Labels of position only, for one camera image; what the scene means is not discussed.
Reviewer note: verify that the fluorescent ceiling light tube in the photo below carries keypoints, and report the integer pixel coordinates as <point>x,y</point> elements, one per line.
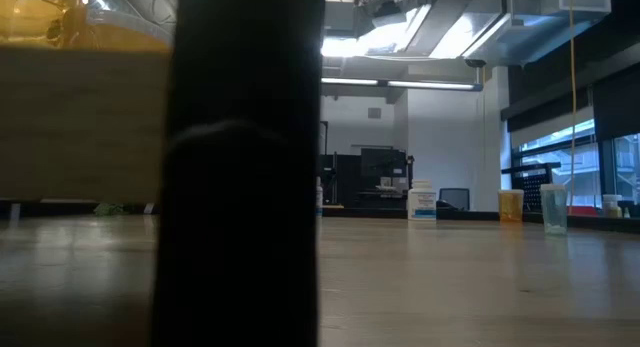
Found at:
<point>400,82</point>

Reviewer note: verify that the black perforated rack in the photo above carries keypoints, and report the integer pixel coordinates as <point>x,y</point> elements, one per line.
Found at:
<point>530,187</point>

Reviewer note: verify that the white lidded jar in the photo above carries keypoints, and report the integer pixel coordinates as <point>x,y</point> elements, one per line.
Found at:
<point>611,202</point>

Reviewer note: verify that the black roller blind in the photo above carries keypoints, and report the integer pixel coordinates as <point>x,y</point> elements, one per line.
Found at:
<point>617,112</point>

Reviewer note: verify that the black mesh office chair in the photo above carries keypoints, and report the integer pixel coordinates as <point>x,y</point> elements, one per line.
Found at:
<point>454,198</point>

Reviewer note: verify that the black workstation with monitors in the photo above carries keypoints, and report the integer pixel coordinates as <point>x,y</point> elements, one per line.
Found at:
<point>365,177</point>

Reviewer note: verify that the grey wall vent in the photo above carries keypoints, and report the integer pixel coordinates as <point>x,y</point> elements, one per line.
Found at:
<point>374,113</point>

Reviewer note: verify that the bright ceiling light panel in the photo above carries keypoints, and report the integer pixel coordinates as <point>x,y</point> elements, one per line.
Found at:
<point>370,42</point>

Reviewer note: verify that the clear greenish plastic cup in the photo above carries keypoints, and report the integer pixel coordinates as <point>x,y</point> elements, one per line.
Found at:
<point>553,209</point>

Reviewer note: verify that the green succulent plant in pot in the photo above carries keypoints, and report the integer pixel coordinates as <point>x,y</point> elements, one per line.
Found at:
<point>109,208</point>

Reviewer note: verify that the black aluminium table frame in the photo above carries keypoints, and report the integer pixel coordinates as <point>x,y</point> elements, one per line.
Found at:
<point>480,214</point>

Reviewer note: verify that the red object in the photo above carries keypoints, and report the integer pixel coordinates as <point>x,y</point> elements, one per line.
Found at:
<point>582,211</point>

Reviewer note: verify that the silver ceiling air duct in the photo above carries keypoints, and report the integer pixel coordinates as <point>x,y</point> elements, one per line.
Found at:
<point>500,42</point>

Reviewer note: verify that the white medicine bottle blue label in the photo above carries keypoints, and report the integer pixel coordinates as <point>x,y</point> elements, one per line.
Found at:
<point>422,202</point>
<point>319,199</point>

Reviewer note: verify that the black ceiling camera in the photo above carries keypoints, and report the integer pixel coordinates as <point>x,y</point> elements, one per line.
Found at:
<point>475,63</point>

